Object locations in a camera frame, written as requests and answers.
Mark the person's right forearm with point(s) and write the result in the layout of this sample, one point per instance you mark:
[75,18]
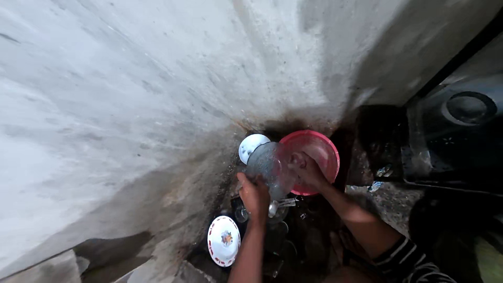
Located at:
[359,220]

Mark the blue crumpled wrapper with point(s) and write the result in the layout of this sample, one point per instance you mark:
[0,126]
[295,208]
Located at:
[375,186]

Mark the person's right fingers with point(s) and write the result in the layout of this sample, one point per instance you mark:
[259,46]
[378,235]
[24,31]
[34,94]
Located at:
[300,162]

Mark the person's legs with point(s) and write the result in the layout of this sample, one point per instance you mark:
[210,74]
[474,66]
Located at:
[344,269]

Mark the small clear drinking glass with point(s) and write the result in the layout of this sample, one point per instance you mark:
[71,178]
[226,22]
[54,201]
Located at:
[242,214]

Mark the person's left hand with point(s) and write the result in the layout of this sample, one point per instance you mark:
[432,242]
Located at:
[254,200]

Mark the pale crumpled wrapper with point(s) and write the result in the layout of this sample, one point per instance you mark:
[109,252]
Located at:
[384,171]

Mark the clear glass plate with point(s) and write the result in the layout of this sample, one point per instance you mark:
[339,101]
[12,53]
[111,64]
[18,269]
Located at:
[265,163]

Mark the clear glass bowl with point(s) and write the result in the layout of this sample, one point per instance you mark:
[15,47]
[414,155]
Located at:
[281,215]

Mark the person's left forearm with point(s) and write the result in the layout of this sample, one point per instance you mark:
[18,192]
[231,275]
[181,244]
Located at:
[248,255]

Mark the pink plastic basin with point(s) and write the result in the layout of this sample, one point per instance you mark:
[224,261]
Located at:
[331,155]

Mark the white oval plate, red-patterned rim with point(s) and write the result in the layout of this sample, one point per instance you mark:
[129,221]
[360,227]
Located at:
[220,249]

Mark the silver metal spoon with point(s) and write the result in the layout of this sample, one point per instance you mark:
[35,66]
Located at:
[272,208]

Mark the person's left fingers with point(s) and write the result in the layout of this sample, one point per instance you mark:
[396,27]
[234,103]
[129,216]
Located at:
[244,181]

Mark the white round plate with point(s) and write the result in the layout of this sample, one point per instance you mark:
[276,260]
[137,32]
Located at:
[248,144]

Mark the person's right hand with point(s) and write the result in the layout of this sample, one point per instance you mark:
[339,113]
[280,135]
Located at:
[311,173]

